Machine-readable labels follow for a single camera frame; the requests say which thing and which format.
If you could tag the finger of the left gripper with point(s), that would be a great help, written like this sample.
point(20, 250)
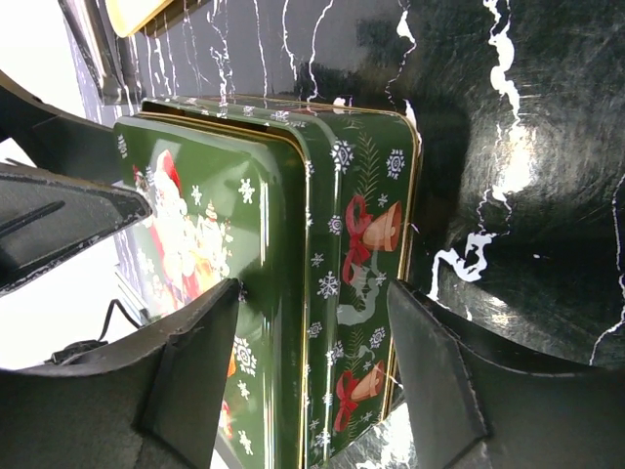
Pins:
point(47, 218)
point(56, 140)

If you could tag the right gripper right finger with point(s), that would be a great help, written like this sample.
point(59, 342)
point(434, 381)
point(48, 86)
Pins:
point(478, 400)

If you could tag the gold cookie tin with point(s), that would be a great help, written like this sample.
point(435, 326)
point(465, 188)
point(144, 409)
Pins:
point(360, 171)

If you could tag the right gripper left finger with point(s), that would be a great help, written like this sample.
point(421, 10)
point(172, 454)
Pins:
point(149, 400)

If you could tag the gold tin lid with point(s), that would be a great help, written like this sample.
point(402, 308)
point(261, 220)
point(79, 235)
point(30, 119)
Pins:
point(228, 203)

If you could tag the yellow plastic tray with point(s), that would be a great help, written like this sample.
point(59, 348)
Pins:
point(128, 16)

